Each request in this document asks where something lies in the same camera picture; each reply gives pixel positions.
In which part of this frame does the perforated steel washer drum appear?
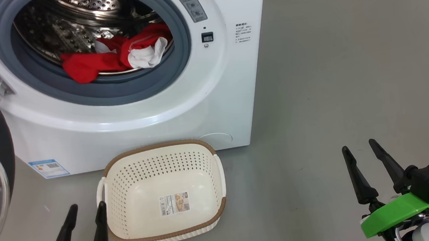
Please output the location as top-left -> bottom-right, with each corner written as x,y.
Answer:
11,0 -> 177,84

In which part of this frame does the blue energy label sticker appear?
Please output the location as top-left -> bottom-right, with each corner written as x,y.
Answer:
28,158 -> 71,181

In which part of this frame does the white front-load washing machine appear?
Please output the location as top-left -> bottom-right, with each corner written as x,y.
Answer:
0,0 -> 279,183

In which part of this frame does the cream laundry basket brown rim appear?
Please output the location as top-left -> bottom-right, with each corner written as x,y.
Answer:
92,137 -> 231,241

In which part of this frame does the printed product label sticker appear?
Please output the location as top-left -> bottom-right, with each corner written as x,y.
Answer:
160,192 -> 191,217

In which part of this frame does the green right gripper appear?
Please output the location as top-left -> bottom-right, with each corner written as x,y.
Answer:
341,134 -> 429,240

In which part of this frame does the grey warning sticker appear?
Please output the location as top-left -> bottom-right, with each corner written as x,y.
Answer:
171,0 -> 208,25

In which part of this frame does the red and white garment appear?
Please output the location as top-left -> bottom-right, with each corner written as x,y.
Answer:
58,22 -> 176,86

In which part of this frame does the round white filter cover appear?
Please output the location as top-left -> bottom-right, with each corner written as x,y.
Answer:
206,131 -> 234,151

